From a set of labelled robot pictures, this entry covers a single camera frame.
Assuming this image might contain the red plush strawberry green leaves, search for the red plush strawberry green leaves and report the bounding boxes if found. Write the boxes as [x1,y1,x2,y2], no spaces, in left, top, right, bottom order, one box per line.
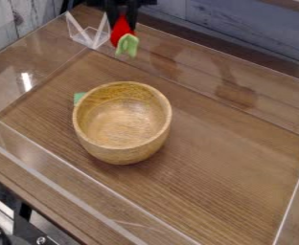
[110,15,139,57]

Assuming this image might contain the black table leg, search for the black table leg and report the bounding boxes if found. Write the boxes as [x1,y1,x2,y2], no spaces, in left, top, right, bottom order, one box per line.
[15,201,32,234]

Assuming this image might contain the clear acrylic corner bracket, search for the clear acrylic corner bracket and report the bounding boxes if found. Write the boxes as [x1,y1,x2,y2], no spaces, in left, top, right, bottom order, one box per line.
[66,12,111,50]

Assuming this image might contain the green cloth piece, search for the green cloth piece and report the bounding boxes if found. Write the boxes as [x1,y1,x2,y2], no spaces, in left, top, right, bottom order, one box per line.
[75,92,86,105]

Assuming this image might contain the wooden bowl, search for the wooden bowl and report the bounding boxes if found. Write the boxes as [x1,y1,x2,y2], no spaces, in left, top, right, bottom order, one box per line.
[74,81,173,165]

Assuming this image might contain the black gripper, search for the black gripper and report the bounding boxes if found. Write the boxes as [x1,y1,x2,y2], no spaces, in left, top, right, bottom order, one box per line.
[87,0,159,33]

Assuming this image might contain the clear acrylic table enclosure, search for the clear acrylic table enclosure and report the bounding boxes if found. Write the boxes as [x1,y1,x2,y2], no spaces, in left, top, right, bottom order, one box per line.
[0,7,299,245]

